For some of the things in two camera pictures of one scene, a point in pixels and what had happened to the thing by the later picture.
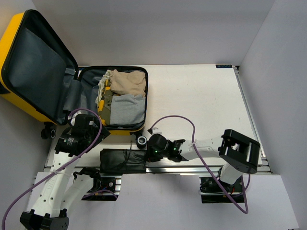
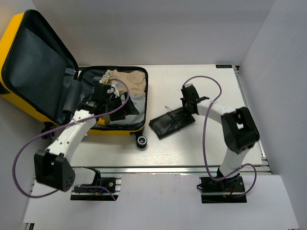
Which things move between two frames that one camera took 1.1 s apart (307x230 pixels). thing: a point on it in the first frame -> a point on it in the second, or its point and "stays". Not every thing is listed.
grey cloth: (127, 109) stays
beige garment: (133, 82) stays
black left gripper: (105, 133) -> (128, 109)
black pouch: (122, 161) -> (167, 123)
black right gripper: (151, 157) -> (183, 101)
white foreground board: (150, 201) stays
